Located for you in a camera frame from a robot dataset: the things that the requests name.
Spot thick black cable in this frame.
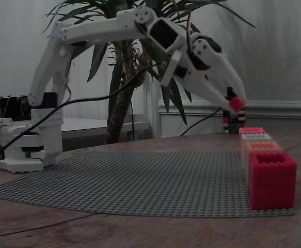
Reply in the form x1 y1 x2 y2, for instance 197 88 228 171
0 66 152 165

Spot grey studded baseplate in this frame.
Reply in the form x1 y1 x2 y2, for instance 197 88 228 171
0 148 297 218

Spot thin black cable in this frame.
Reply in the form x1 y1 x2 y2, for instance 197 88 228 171
179 106 224 137

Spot green potted palm plant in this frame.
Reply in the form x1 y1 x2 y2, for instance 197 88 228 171
42 0 257 144

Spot large red lego block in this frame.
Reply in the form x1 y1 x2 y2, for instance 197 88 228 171
249 151 298 211

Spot small pink brick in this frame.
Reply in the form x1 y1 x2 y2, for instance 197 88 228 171
229 97 245 113

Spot red servo wire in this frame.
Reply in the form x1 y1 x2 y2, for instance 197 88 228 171
185 11 200 53

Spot orange block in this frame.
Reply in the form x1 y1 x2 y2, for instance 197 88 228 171
245 141 284 187

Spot pink lego block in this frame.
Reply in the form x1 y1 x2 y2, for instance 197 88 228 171
238 127 266 135

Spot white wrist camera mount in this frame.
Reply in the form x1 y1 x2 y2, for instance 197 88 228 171
160 50 184 86

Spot white block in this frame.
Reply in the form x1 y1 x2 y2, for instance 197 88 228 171
239 132 274 166

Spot dark multicolour brick stack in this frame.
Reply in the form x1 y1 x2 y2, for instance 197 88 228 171
222 87 247 134

